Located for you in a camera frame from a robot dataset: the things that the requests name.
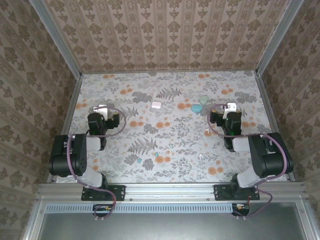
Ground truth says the grey metal panel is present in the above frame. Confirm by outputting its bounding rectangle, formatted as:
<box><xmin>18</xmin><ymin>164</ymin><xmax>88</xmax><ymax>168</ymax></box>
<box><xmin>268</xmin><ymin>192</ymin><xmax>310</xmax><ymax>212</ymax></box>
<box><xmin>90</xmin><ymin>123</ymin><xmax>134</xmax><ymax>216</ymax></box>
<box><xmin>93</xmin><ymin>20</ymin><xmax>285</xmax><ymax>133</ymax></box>
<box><xmin>37</xmin><ymin>212</ymin><xmax>310</xmax><ymax>240</ymax></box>

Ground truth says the aluminium side rail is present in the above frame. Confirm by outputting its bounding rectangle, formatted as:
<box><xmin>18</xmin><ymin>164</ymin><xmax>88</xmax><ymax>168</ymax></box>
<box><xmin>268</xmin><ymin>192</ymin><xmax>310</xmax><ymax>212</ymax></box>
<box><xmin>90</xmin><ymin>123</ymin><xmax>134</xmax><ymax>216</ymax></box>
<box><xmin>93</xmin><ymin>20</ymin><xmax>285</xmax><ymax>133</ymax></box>
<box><xmin>47</xmin><ymin>74</ymin><xmax>83</xmax><ymax>182</ymax></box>
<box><xmin>254</xmin><ymin>72</ymin><xmax>296</xmax><ymax>182</ymax></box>

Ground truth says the long aluminium mounting rail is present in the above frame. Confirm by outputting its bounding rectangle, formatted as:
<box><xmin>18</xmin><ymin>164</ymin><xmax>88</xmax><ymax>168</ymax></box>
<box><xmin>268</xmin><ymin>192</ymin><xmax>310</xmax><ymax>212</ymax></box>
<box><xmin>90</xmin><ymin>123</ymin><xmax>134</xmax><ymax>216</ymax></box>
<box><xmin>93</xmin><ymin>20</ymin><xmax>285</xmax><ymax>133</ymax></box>
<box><xmin>37</xmin><ymin>182</ymin><xmax>308</xmax><ymax>202</ymax></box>

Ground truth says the wire connector in duct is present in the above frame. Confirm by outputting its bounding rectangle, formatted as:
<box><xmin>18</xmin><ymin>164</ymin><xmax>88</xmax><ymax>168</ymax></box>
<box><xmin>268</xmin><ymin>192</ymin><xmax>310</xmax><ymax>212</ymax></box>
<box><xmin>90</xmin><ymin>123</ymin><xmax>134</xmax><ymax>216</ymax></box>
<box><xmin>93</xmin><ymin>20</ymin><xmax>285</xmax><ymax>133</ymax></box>
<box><xmin>231</xmin><ymin>202</ymin><xmax>251</xmax><ymax>217</ymax></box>
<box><xmin>92</xmin><ymin>203</ymin><xmax>115</xmax><ymax>218</ymax></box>

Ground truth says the floral patterned tablecloth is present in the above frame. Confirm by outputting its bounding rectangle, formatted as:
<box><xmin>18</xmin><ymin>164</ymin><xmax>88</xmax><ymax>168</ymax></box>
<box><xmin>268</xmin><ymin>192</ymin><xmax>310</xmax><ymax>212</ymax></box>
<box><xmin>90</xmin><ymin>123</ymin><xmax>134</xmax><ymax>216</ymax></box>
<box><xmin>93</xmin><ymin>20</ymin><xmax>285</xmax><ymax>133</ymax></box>
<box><xmin>62</xmin><ymin>70</ymin><xmax>288</xmax><ymax>183</ymax></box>

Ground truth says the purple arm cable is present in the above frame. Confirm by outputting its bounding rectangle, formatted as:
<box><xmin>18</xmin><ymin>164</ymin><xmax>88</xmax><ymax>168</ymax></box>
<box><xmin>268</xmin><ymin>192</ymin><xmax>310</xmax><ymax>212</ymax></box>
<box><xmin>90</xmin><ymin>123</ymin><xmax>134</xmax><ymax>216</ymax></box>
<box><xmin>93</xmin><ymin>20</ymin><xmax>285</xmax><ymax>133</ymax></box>
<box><xmin>65</xmin><ymin>106</ymin><xmax>127</xmax><ymax>221</ymax></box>
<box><xmin>207</xmin><ymin>104</ymin><xmax>294</xmax><ymax>221</ymax></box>

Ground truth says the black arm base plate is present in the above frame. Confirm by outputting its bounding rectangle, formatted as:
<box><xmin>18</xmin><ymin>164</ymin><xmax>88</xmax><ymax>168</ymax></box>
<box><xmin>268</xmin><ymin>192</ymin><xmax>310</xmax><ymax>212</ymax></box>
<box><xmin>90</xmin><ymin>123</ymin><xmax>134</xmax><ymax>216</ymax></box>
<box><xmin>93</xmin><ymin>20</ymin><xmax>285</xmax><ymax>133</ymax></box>
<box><xmin>81</xmin><ymin>184</ymin><xmax>126</xmax><ymax>202</ymax></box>
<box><xmin>213</xmin><ymin>184</ymin><xmax>260</xmax><ymax>202</ymax></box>

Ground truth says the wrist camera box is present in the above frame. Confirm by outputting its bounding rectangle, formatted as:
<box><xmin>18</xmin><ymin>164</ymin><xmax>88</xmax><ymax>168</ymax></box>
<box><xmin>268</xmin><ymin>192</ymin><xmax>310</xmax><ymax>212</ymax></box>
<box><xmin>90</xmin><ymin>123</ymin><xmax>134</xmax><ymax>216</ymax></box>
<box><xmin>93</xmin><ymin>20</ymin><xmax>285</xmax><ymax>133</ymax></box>
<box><xmin>223</xmin><ymin>101</ymin><xmax>238</xmax><ymax>119</ymax></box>
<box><xmin>92</xmin><ymin>104</ymin><xmax>109</xmax><ymax>120</ymax></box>

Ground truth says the grey slotted cable duct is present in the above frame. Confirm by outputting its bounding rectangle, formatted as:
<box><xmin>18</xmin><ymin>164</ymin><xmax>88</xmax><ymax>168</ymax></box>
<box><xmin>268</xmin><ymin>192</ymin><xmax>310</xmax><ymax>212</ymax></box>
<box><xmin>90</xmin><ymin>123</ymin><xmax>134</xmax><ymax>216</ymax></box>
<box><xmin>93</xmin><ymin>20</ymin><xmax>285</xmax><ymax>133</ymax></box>
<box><xmin>46</xmin><ymin>202</ymin><xmax>233</xmax><ymax>214</ymax></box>

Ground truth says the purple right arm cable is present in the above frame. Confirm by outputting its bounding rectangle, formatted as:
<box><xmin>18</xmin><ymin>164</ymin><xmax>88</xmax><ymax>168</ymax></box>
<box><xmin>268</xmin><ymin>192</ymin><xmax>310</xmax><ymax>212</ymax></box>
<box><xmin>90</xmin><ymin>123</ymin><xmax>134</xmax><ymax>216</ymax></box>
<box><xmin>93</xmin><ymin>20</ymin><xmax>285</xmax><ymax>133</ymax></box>
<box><xmin>207</xmin><ymin>104</ymin><xmax>294</xmax><ymax>221</ymax></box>

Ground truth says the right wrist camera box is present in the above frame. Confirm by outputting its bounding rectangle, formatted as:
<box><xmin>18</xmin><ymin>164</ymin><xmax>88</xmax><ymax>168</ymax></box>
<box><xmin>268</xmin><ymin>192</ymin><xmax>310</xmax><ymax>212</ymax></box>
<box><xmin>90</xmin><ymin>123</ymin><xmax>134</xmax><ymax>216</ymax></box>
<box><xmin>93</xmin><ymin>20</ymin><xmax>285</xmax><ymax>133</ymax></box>
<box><xmin>223</xmin><ymin>101</ymin><xmax>238</xmax><ymax>119</ymax></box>

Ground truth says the aluminium corner post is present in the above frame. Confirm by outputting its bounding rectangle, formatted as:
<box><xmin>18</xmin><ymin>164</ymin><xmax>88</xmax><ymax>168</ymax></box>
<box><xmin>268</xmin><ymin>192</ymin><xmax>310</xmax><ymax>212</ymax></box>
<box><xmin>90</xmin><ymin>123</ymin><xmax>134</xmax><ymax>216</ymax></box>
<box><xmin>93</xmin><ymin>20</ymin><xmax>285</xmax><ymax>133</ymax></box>
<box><xmin>29</xmin><ymin>0</ymin><xmax>83</xmax><ymax>77</ymax></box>
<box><xmin>255</xmin><ymin>0</ymin><xmax>305</xmax><ymax>76</ymax></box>

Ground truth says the aluminium frame bar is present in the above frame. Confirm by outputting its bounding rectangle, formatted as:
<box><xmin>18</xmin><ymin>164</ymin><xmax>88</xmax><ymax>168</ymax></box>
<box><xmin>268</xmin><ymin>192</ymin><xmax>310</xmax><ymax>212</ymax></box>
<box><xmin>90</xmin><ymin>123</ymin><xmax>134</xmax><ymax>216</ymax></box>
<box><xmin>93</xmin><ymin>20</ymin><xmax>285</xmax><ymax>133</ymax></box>
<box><xmin>296</xmin><ymin>199</ymin><xmax>320</xmax><ymax>240</ymax></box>
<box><xmin>21</xmin><ymin>197</ymin><xmax>48</xmax><ymax>240</ymax></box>

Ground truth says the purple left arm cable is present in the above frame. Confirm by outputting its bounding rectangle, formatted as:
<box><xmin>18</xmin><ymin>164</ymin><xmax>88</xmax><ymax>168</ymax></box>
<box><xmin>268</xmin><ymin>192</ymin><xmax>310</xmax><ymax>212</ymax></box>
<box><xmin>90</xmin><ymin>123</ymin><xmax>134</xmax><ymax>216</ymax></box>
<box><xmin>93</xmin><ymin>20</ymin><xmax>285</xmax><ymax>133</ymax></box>
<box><xmin>65</xmin><ymin>106</ymin><xmax>127</xmax><ymax>221</ymax></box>

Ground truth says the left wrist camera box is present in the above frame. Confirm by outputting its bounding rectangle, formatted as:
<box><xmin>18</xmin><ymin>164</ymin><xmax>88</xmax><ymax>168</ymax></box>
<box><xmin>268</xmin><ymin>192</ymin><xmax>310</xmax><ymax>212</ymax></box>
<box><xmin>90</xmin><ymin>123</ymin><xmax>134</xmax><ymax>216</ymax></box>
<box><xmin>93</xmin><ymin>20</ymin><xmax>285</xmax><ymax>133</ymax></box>
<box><xmin>92</xmin><ymin>104</ymin><xmax>109</xmax><ymax>120</ymax></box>

